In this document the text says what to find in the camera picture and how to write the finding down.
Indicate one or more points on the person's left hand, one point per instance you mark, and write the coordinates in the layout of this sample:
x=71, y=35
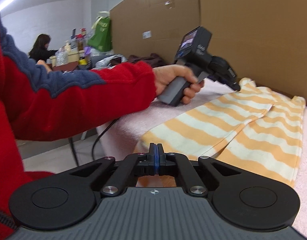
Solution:
x=171, y=75

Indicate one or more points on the small white box label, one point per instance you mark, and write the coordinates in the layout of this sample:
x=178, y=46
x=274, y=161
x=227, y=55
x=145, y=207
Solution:
x=147, y=35

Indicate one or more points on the person's left forearm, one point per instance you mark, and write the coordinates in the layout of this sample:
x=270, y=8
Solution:
x=106, y=97

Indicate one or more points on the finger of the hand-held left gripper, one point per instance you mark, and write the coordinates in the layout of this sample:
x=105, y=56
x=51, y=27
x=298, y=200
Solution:
x=236, y=87

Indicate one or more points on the green bag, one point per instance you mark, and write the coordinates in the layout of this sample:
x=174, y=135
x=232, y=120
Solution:
x=101, y=37

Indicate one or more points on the large cardboard box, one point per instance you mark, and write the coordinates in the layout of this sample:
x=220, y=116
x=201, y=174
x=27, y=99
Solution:
x=256, y=30

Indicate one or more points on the pink towel blanket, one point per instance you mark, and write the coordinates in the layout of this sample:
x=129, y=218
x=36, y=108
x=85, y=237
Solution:
x=133, y=122

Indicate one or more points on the orange white striped shirt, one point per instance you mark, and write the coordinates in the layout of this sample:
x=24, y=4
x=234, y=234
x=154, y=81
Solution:
x=218, y=130

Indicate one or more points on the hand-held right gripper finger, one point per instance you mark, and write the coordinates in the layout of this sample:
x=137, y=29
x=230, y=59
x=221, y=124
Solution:
x=154, y=160
x=158, y=161

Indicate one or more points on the silver foil bag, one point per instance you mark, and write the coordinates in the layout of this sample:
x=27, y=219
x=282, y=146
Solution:
x=106, y=62

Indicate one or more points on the dark brown cloth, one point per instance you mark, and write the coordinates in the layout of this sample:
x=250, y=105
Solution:
x=148, y=60

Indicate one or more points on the operator in red fleece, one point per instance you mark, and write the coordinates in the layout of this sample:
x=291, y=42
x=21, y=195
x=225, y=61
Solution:
x=8, y=155

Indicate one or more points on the wide cardboard box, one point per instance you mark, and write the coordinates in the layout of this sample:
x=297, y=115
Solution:
x=156, y=12

